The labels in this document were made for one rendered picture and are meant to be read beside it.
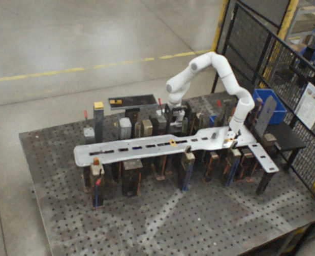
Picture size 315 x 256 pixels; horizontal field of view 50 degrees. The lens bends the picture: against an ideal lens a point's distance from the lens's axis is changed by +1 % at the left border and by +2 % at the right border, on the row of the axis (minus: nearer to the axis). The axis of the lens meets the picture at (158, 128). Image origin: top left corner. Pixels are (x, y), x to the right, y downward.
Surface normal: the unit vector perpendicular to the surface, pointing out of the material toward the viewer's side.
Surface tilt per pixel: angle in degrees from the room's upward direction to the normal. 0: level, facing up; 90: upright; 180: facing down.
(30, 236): 0
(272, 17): 93
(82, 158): 0
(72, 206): 0
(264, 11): 94
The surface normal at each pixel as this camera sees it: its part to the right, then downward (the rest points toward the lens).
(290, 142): 0.12, -0.75
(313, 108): -0.95, 0.11
